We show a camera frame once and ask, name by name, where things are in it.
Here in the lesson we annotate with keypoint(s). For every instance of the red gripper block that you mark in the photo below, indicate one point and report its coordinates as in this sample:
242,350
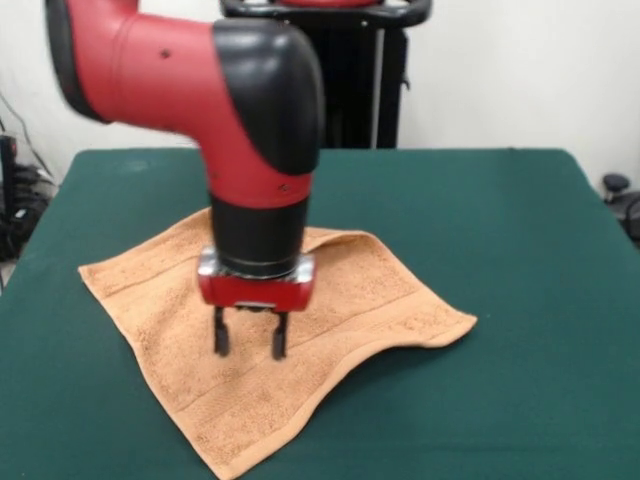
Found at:
255,292

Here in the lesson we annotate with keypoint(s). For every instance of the tan terry towel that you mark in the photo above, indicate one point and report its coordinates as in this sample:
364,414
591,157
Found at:
350,310

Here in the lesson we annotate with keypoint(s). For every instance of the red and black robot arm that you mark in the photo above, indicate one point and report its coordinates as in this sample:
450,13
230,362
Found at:
200,125

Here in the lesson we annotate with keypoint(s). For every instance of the dark green table cloth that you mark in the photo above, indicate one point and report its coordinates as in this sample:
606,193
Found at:
500,225

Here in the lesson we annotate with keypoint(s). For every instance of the black electronics box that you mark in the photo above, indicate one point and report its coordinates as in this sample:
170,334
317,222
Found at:
9,200

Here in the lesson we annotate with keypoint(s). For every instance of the black office chair base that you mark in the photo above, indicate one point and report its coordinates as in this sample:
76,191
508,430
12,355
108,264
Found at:
622,200

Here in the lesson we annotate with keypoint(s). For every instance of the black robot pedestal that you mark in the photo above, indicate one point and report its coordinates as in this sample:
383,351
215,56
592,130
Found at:
365,80

